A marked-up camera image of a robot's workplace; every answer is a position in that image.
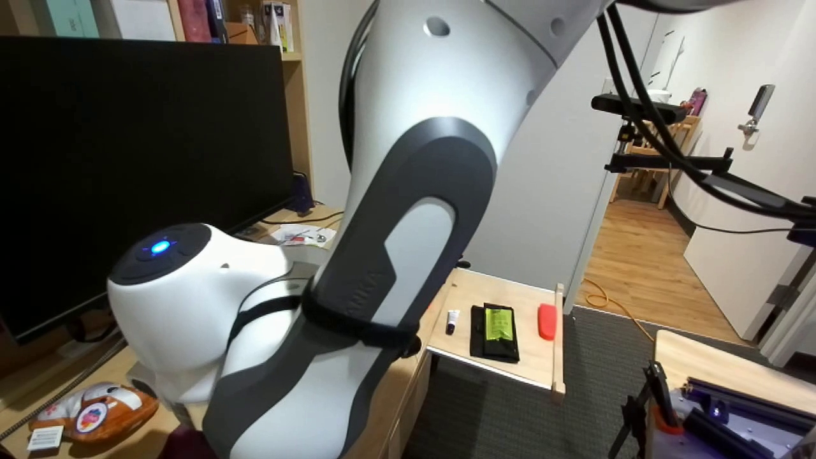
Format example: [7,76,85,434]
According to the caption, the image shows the black computer monitor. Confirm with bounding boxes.
[0,37,297,341]

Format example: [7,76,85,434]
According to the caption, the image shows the black box green label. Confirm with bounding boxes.
[468,302,522,368]

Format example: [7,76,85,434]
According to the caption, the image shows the brown leather item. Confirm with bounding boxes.
[223,17,260,48]

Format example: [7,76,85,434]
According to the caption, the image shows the orange floor cable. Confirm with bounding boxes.
[579,272,658,345]

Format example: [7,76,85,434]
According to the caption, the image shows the wooden side table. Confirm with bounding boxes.
[649,327,816,459]

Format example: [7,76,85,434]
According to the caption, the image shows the small wooden bookcase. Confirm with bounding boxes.
[616,85,709,211]

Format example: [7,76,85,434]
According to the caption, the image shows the white bottles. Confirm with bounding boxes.
[259,0,299,57]

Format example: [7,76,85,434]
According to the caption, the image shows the open wooden drawer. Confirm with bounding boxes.
[424,265,568,399]

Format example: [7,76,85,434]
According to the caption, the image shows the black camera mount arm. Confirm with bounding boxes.
[602,122,816,250]

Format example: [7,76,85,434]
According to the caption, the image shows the purple box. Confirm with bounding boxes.
[675,376,816,459]

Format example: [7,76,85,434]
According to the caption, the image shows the orange handled tool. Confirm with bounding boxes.
[642,359,688,439]

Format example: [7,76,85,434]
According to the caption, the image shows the black stereo camera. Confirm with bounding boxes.
[590,93,692,127]

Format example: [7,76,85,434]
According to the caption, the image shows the dark blue cup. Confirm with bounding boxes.
[287,170,317,216]

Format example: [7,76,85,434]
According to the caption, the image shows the red oval item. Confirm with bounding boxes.
[535,302,562,345]

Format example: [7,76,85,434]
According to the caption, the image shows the teal book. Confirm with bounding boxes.
[42,0,102,42]

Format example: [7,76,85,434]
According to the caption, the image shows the dark red pouch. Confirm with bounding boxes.
[174,0,215,47]

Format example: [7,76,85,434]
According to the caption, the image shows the wooden desk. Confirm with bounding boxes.
[0,201,436,459]

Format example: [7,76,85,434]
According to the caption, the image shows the white box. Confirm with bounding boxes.
[108,0,179,44]

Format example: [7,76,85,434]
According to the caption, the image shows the black monitor cable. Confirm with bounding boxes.
[260,206,345,229]

